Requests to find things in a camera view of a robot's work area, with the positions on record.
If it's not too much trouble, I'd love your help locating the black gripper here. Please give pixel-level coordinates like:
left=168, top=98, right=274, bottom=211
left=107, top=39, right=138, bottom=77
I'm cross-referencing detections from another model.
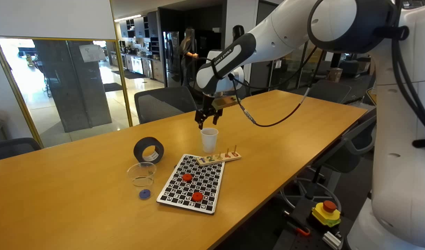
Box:
left=195, top=97, right=223, bottom=125

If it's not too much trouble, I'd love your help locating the orange disc board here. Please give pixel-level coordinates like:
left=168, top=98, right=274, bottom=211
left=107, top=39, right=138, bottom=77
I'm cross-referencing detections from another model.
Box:
left=192, top=191, right=203, bottom=201
left=182, top=173, right=193, bottom=182

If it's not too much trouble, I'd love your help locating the blue round disc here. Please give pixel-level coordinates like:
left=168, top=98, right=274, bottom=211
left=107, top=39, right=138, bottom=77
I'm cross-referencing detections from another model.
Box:
left=139, top=189, right=152, bottom=200

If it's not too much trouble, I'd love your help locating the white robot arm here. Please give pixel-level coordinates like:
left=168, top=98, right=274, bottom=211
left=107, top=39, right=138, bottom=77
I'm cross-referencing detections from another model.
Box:
left=196, top=0, right=425, bottom=250

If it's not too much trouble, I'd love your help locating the white paper cup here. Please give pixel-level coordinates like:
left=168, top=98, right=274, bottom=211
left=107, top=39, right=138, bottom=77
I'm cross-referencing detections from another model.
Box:
left=200, top=127, right=218, bottom=152

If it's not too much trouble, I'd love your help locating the transparent plastic cup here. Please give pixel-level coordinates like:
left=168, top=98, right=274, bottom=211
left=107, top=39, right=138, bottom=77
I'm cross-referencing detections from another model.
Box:
left=127, top=162, right=157, bottom=189

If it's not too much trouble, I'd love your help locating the wooden number peg board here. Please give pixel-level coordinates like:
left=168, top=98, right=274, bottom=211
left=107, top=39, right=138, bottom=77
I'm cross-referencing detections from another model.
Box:
left=198, top=148, right=242, bottom=166

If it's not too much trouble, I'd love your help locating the grey office chair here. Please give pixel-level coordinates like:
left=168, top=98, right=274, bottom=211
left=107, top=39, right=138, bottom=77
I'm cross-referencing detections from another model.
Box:
left=135, top=87, right=196, bottom=123

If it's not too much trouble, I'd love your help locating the black tape roll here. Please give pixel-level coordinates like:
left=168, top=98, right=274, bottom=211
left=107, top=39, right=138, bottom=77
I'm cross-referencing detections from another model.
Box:
left=134, top=136, right=164, bottom=164

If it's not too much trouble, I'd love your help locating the checkerboard calibration board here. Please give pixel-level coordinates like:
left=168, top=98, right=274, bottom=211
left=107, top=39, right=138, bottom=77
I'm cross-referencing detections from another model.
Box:
left=157, top=154, right=225, bottom=214

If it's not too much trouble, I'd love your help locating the yellow red emergency stop button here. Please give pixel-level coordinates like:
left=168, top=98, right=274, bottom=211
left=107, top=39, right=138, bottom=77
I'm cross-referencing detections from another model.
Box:
left=313, top=200, right=341, bottom=227

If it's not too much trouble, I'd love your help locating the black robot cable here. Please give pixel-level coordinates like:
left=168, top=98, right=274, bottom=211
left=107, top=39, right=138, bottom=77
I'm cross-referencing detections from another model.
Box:
left=228, top=46, right=316, bottom=129

